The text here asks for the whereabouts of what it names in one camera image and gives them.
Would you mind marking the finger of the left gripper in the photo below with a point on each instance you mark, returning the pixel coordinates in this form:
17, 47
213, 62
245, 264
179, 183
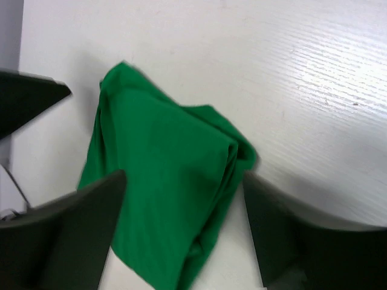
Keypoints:
25, 96

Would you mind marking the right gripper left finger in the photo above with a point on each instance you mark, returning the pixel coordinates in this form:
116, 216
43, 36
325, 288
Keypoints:
63, 244

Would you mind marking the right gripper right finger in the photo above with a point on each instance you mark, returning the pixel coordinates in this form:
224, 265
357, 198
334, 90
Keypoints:
299, 246

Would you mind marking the green t-shirt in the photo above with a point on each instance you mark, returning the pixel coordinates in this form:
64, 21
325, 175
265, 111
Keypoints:
183, 165

